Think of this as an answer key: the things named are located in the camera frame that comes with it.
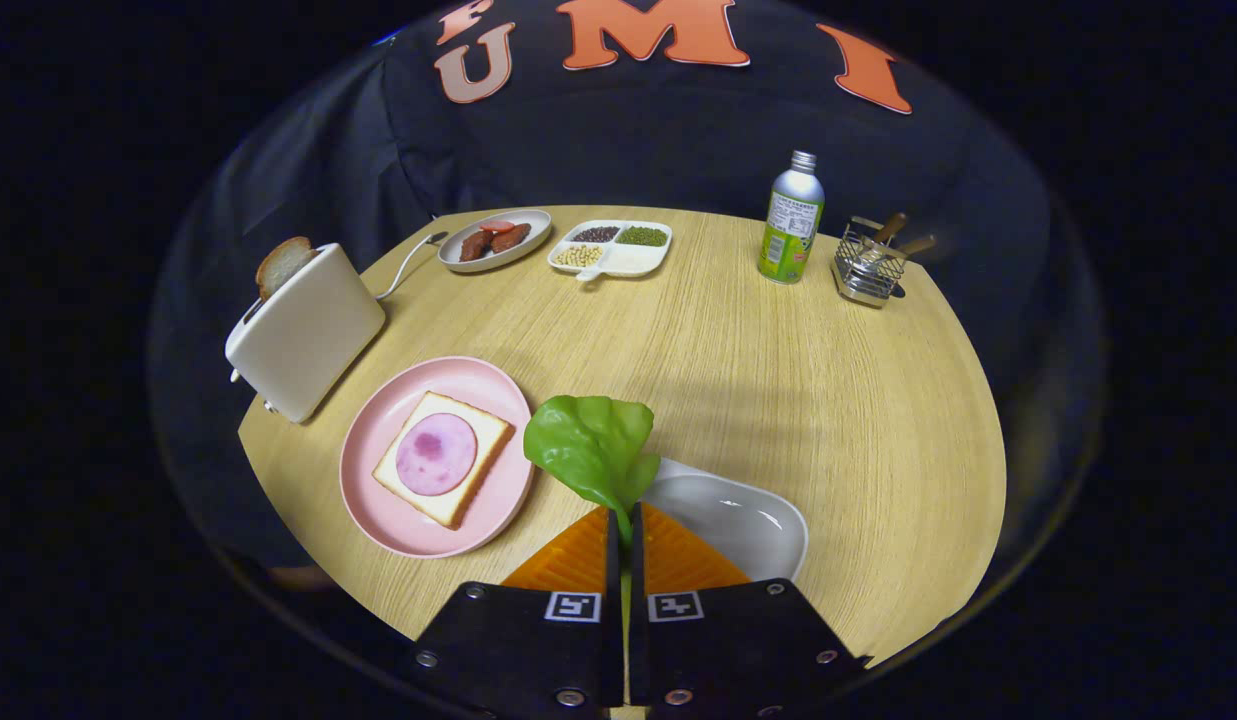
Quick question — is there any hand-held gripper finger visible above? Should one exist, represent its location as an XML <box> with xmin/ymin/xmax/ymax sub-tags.
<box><xmin>628</xmin><ymin>502</ymin><xmax>874</xmax><ymax>719</ymax></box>
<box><xmin>410</xmin><ymin>505</ymin><xmax>624</xmax><ymax>716</ymax></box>

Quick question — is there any green lettuce leaf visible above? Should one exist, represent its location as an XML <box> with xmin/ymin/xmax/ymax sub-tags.
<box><xmin>523</xmin><ymin>395</ymin><xmax>662</xmax><ymax>601</ymax></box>

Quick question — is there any toasted bread slice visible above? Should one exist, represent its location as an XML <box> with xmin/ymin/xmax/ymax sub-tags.
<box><xmin>255</xmin><ymin>236</ymin><xmax>319</xmax><ymax>303</ymax></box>

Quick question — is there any white oval dish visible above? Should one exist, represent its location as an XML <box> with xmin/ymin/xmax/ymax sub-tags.
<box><xmin>640</xmin><ymin>458</ymin><xmax>809</xmax><ymax>583</ymax></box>

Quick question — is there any white bread slice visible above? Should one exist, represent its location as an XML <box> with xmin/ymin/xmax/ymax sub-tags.
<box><xmin>372</xmin><ymin>391</ymin><xmax>514</xmax><ymax>530</ymax></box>

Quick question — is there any pink ham slice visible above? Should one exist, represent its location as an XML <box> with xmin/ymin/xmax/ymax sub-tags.
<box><xmin>395</xmin><ymin>413</ymin><xmax>479</xmax><ymax>497</ymax></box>

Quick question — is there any pink plate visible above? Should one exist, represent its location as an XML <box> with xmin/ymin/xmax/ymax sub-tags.
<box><xmin>339</xmin><ymin>356</ymin><xmax>535</xmax><ymax>559</ymax></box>

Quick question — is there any white divided dish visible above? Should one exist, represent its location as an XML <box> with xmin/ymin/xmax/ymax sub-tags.
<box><xmin>547</xmin><ymin>219</ymin><xmax>673</xmax><ymax>283</ymax></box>

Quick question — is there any grey round plate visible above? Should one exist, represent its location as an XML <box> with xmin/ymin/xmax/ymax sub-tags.
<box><xmin>437</xmin><ymin>208</ymin><xmax>554</xmax><ymax>274</ymax></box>

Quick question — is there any green and silver bottle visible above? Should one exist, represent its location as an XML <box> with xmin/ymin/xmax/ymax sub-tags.
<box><xmin>758</xmin><ymin>150</ymin><xmax>826</xmax><ymax>286</ymax></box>

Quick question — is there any white toaster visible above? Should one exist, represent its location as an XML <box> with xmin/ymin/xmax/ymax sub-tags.
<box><xmin>225</xmin><ymin>243</ymin><xmax>387</xmax><ymax>424</ymax></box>

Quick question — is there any black backdrop cloth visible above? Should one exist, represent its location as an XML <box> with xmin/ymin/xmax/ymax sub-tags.
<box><xmin>148</xmin><ymin>0</ymin><xmax>1109</xmax><ymax>601</ymax></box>

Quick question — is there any white toaster cable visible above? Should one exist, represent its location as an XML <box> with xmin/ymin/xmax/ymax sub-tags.
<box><xmin>375</xmin><ymin>231</ymin><xmax>449</xmax><ymax>301</ymax></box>

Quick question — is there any metal wire cutlery holder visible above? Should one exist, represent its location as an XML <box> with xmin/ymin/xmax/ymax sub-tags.
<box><xmin>831</xmin><ymin>215</ymin><xmax>909</xmax><ymax>309</ymax></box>

